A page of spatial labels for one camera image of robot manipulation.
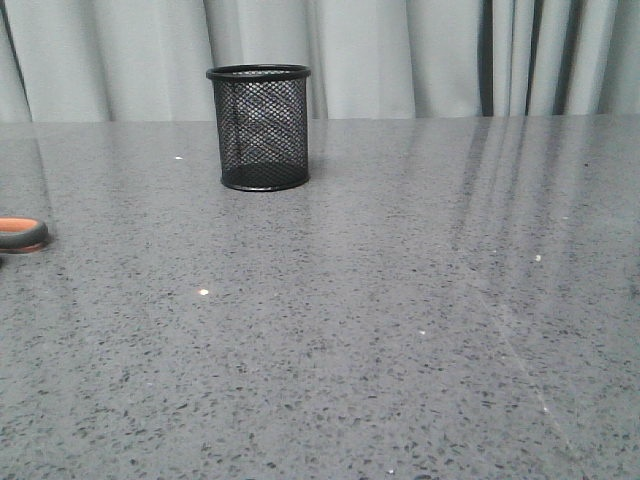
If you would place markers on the light grey curtain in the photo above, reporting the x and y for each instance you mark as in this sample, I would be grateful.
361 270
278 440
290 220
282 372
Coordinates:
146 60

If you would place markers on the black mesh pen bucket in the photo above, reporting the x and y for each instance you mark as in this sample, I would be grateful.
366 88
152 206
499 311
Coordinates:
262 125

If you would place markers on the grey orange handled scissors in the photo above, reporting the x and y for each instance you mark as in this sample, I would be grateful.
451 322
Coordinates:
22 235

